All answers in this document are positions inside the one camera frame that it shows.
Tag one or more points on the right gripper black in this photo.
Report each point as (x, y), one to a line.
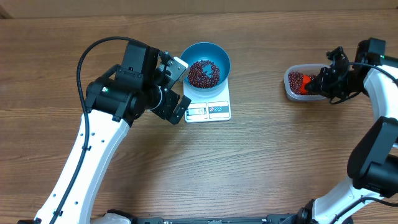
(325, 82)

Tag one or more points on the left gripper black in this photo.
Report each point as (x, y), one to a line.
(168, 101)

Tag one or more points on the red measuring scoop blue handle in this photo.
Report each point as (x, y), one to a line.
(305, 80)

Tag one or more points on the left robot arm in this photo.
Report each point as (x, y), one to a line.
(110, 104)

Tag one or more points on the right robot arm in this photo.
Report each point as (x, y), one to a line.
(371, 168)

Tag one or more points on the white digital kitchen scale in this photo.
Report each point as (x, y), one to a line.
(207, 105)

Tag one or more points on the red beans in bowl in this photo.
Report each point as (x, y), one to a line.
(204, 74)

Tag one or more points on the blue plastic bowl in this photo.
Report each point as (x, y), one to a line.
(208, 51)

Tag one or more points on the red beans in container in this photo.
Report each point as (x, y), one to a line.
(295, 80)

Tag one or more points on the clear plastic container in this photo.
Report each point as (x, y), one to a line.
(306, 69)

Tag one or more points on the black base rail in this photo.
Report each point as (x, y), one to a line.
(269, 219)

